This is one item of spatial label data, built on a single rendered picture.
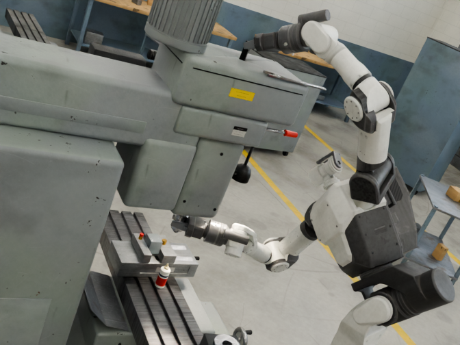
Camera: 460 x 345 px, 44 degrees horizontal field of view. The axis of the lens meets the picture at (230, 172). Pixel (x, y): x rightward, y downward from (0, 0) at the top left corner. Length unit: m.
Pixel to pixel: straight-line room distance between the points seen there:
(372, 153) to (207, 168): 0.56
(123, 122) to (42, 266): 0.50
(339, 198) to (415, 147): 6.09
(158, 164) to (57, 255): 0.42
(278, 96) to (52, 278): 0.92
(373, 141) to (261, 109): 0.40
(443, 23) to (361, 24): 1.76
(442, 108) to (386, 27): 3.49
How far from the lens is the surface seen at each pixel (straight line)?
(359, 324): 2.00
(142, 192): 1.89
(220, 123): 1.86
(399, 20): 11.12
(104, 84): 1.69
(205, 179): 1.97
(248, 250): 2.25
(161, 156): 1.84
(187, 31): 1.72
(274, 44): 1.82
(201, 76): 1.75
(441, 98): 7.85
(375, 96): 1.67
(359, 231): 1.91
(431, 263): 5.39
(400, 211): 2.02
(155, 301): 2.26
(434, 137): 7.87
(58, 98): 1.68
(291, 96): 1.92
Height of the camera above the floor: 2.27
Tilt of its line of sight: 22 degrees down
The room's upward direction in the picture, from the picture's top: 22 degrees clockwise
